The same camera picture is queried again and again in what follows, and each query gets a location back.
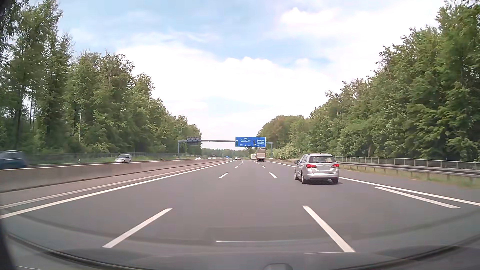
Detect sign gantry with blue sign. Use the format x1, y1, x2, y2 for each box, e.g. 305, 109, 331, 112
177, 136, 274, 158

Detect grey asphalt road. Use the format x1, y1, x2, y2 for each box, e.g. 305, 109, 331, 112
0, 159, 480, 270

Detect silver estate car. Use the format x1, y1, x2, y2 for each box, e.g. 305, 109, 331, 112
294, 153, 340, 185

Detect car's own bonnet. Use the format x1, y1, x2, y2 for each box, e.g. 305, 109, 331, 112
7, 232, 480, 270

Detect road markings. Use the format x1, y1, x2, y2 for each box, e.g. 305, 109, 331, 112
0, 160, 480, 253

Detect wood of green trees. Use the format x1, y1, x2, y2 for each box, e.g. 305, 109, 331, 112
257, 0, 480, 163
0, 0, 203, 156

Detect concrete median barrier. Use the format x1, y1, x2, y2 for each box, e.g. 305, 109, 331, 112
0, 159, 230, 193

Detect dark blue car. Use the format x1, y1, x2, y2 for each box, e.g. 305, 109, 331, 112
0, 150, 28, 170

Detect metal guard rail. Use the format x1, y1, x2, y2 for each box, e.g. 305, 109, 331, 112
271, 158, 480, 178

